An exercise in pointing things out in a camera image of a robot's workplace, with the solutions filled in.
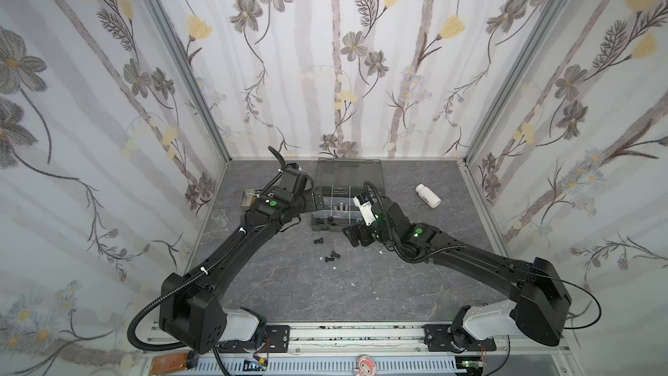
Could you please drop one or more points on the clear plastic cup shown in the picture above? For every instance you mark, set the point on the clear plastic cup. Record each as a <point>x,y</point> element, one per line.
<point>220,218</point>

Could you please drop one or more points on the white plastic bottle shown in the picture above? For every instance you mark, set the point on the white plastic bottle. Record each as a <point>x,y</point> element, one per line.
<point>428,196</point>

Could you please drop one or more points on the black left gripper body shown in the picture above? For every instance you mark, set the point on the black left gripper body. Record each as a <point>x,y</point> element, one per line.
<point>309,202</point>

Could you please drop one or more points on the green compartment organizer box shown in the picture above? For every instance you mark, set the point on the green compartment organizer box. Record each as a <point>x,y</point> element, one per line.
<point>341,179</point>

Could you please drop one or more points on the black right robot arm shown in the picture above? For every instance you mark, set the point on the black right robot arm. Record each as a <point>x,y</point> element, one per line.
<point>536,301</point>

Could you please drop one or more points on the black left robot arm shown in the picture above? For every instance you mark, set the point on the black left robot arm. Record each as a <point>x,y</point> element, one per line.
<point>192,312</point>

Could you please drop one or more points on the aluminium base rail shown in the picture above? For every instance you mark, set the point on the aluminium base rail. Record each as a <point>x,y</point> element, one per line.
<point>387,348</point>

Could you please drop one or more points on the pink cartoon figure sticker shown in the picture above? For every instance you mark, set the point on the pink cartoon figure sticker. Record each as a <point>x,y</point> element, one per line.
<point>365,366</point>

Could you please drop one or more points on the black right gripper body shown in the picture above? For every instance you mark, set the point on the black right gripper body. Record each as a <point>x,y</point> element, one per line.
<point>357,232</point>

